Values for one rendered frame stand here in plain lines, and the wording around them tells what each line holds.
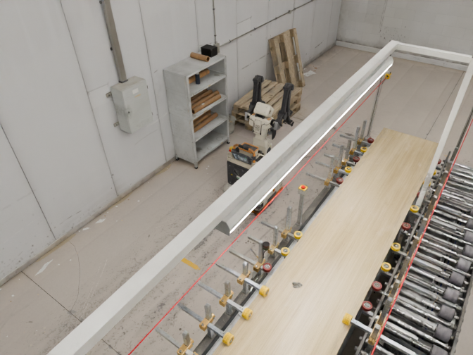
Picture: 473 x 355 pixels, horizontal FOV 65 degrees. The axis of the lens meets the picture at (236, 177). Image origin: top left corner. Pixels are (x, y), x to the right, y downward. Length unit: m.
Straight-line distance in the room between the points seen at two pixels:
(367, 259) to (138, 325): 2.40
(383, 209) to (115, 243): 3.24
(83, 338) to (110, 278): 3.36
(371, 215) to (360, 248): 0.49
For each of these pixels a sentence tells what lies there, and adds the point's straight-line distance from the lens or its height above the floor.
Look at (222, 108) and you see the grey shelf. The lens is 6.27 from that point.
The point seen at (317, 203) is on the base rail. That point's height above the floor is 0.70.
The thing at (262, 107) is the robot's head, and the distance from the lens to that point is 4.77.
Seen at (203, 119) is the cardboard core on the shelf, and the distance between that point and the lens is 6.14.
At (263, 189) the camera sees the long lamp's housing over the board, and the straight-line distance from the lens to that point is 1.92.
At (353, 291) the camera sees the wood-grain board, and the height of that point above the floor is 0.90.
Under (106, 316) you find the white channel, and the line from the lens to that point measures 1.42.
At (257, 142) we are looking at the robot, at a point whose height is 0.85.
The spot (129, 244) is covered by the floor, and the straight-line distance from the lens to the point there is 5.01.
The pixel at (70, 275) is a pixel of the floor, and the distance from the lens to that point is 4.95.
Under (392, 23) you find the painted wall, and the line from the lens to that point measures 10.49.
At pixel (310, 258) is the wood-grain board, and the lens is 3.53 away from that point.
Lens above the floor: 3.61
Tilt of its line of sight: 39 degrees down
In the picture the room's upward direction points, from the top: 1 degrees counter-clockwise
